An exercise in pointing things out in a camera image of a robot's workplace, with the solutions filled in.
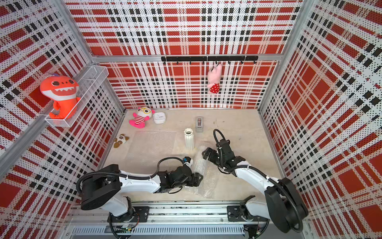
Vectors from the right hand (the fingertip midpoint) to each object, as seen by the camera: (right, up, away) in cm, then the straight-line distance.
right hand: (209, 156), depth 86 cm
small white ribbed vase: (-12, +10, 0) cm, 15 cm away
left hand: (-6, -11, -3) cm, 13 cm away
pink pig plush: (+4, +49, +9) cm, 50 cm away
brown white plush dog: (-60, +8, +14) cm, 62 cm away
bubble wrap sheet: (+1, -10, +2) cm, 10 cm away
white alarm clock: (-37, +23, +26) cm, 50 cm away
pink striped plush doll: (-48, +26, +24) cm, 60 cm away
